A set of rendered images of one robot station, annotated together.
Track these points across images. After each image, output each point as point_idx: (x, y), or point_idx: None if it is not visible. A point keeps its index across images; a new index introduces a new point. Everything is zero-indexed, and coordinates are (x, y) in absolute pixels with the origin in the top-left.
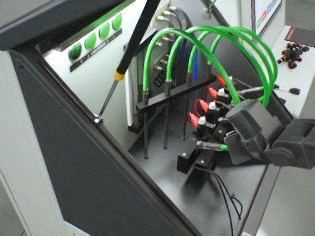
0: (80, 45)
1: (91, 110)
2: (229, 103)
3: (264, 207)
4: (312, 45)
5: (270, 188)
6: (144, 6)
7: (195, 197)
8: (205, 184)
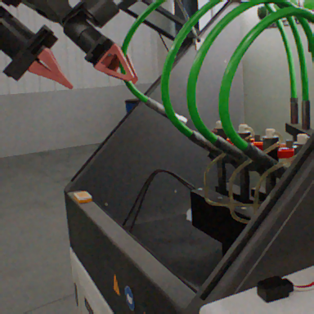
0: (264, 6)
1: (272, 91)
2: None
3: (93, 218)
4: None
5: (105, 230)
6: None
7: (192, 250)
8: (205, 262)
